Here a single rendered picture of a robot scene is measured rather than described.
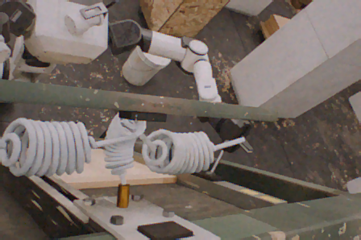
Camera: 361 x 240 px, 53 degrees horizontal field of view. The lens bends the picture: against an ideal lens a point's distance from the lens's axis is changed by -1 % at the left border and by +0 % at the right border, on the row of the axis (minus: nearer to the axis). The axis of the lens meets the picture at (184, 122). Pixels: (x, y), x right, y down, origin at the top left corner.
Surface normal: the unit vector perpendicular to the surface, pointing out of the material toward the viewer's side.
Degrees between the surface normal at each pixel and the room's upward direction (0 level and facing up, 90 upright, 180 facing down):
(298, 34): 90
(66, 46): 68
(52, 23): 23
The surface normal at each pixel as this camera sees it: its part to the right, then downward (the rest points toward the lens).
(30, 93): 0.62, 0.11
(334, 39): -0.78, -0.04
